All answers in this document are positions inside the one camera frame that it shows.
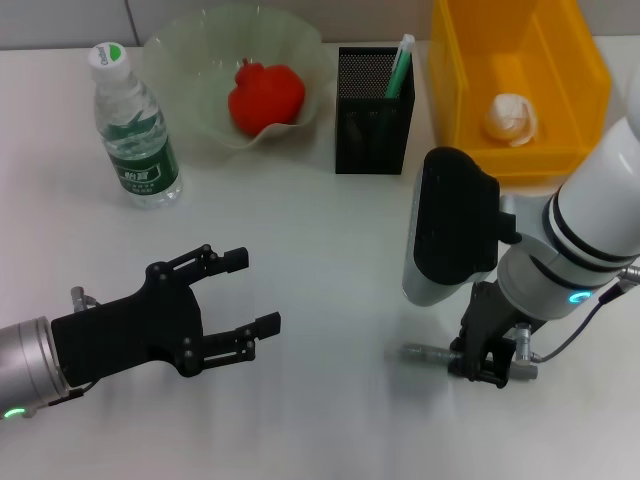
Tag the grey marker pen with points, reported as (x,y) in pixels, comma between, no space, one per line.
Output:
(425,352)

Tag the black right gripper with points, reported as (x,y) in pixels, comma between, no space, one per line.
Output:
(492,320)

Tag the green pen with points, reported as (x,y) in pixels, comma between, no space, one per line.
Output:
(400,70)

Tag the clear water bottle green label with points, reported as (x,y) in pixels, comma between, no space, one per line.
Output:
(140,150)

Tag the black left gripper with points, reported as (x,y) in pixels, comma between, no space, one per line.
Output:
(125,335)

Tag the yellow plastic bin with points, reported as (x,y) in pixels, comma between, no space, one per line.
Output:
(465,100)

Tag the white garlic bulb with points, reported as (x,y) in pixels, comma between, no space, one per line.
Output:
(510,120)

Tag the black mesh pen holder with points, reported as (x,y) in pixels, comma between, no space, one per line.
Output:
(375,145)

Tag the pale green glass bowl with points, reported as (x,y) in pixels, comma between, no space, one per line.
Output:
(190,60)

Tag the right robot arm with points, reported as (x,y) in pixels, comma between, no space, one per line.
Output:
(590,210)

